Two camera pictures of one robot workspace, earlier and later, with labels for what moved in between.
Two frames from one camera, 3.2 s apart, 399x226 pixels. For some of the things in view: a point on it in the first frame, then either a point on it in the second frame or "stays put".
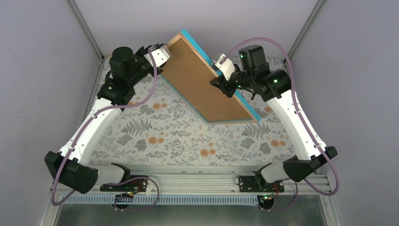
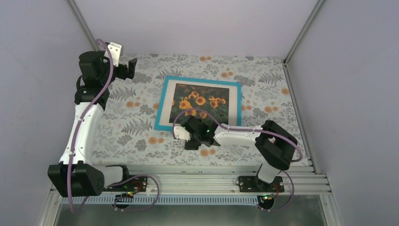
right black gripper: [228, 92] to [192, 145]
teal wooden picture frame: [188, 72] to [171, 77]
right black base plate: [251, 184] stays put
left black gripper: [141, 51] to [123, 74]
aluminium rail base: [196, 195] stays put
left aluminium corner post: [88, 34] stays put
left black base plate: [136, 183] stays put
